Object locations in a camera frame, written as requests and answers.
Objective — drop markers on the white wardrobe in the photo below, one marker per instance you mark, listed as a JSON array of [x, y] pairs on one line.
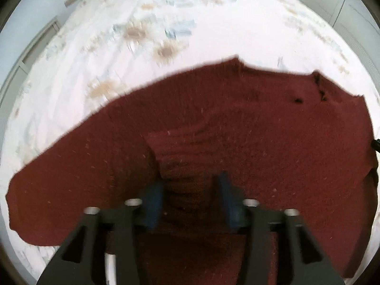
[[335, 3]]

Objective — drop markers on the floral duvet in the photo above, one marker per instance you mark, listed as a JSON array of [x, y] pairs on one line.
[[166, 35]]

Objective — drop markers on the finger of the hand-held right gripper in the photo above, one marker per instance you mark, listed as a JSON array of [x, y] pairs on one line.
[[377, 145]]

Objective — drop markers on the beige wall socket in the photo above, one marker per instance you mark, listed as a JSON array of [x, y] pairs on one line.
[[70, 1]]

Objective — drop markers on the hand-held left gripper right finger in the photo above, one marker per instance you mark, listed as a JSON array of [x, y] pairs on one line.
[[231, 203]]

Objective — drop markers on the dark red towel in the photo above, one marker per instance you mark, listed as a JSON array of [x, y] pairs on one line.
[[243, 124]]

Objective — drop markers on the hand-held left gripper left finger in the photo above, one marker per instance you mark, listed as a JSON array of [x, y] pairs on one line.
[[152, 205]]

